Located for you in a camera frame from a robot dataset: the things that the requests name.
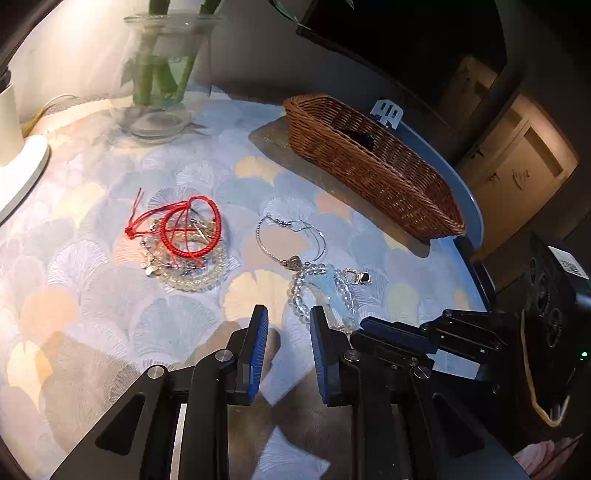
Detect brown wicker basket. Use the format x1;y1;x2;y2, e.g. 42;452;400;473
283;94;467;241

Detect wooden cabinet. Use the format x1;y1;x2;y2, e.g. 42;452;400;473
441;54;581;261

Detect pink floral cloth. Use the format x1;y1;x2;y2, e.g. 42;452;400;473
512;433;588;480

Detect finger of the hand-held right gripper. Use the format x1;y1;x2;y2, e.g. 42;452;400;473
349;316;438;366
418;308;509;358

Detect clear crystal bead bracelet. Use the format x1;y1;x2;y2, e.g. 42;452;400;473
287;261;362;332

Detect silver charm chain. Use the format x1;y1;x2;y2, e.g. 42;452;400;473
140;216;219;278

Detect glass vase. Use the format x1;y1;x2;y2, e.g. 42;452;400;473
117;13;223;140

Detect fan patterned tablecloth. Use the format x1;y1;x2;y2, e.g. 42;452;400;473
0;84;491;480

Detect black item in basket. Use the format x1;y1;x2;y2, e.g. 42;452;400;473
341;128;382;154

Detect green plant stems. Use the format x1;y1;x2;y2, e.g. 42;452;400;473
122;0;223;106

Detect thin yellowish cable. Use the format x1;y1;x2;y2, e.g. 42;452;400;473
22;93;95;138

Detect white plastic clip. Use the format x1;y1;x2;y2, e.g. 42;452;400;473
370;98;404;131

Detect white lamp post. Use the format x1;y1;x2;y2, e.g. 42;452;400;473
0;82;25;168

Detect red braided bracelet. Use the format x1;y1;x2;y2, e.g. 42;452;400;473
158;195;223;269

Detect thin silver bangle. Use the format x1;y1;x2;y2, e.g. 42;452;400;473
256;213;329;272

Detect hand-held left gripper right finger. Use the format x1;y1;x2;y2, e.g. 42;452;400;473
310;305;533;480

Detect thin red string bracelet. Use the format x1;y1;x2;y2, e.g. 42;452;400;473
124;187;197;240

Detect beige cord loop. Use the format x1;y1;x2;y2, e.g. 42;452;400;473
520;308;572;428

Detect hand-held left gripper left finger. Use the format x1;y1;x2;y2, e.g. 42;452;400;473
48;304;270;480

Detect blue round table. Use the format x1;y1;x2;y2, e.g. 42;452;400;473
392;117;498;306

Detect white lamp base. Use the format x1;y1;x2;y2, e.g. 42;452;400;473
0;134;51;225

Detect pale yellow bead bracelet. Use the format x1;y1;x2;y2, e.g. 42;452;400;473
142;220;230;292

